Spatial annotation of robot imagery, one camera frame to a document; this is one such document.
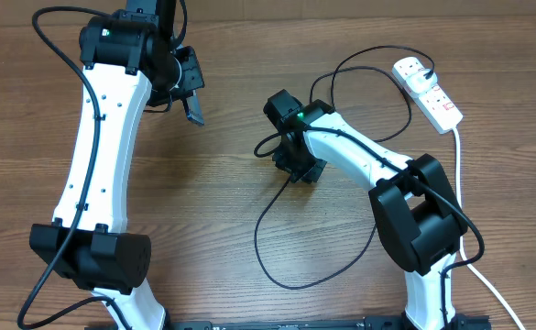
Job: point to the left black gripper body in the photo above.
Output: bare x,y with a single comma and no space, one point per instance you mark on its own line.
186,75

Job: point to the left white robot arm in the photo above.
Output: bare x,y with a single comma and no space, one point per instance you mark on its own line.
133,61

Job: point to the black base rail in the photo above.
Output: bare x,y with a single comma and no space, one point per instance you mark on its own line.
460,322

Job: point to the blue Galaxy smartphone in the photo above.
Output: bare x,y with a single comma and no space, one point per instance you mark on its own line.
193,110

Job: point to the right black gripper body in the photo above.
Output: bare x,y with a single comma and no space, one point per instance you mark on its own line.
300,162

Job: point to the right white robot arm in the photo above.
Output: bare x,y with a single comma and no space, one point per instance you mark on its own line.
418,220

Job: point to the white power strip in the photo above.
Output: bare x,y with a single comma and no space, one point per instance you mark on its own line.
435,104

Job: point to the white charger adapter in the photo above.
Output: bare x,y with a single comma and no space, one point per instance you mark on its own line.
421,82

